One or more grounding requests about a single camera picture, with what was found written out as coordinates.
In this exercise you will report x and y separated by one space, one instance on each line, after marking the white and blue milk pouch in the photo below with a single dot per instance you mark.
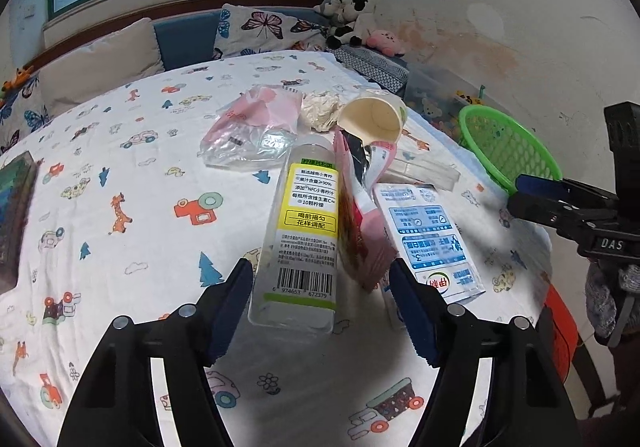
430 237

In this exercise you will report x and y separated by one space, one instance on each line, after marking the green plastic basket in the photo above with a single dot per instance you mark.
505 147

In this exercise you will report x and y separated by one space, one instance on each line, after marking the beige cushion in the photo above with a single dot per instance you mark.
100 62

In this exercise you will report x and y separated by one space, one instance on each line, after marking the clear plastic box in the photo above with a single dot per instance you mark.
425 172

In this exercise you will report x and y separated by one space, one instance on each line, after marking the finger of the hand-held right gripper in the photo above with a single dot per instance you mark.
537 184
540 209

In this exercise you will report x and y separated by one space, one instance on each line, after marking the person's right forearm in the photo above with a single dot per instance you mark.
627 377

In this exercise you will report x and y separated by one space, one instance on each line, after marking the grey striped cloth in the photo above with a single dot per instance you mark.
375 67

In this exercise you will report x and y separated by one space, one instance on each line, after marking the white cartoon printed bedsheet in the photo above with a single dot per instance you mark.
150 227

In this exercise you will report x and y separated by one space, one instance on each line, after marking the beige paper cup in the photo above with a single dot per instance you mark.
372 119

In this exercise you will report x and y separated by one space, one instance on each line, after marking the crumpled white tissue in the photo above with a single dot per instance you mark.
320 109

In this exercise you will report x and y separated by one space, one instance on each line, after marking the clear pink plastic bag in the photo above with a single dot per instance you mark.
250 127

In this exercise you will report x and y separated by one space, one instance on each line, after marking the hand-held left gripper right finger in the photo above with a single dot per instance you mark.
415 314

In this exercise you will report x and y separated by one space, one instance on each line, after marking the pink plush toy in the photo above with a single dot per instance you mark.
386 41

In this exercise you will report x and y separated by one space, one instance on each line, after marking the pink snack packet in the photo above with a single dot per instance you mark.
362 232

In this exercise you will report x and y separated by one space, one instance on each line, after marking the clear bottle with yellow label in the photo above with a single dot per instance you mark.
302 227

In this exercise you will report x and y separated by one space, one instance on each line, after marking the clear storage box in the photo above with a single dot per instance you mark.
435 92

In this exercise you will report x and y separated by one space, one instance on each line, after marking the dark framed picture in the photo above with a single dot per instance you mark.
15 222

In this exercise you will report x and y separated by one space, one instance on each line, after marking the butterfly print pillow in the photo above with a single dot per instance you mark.
20 117
260 29

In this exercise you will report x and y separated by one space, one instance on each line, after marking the yellow toy vehicle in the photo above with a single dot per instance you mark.
470 98

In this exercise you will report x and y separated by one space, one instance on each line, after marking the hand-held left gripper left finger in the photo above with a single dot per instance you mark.
232 312

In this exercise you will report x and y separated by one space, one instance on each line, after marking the orange plush toy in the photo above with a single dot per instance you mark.
17 78

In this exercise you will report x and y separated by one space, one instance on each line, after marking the person's right hand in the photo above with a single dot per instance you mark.
607 299

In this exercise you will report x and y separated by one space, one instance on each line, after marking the blue padded bench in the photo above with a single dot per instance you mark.
185 37

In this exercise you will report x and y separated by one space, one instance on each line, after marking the black and white cow plush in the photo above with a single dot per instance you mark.
350 19

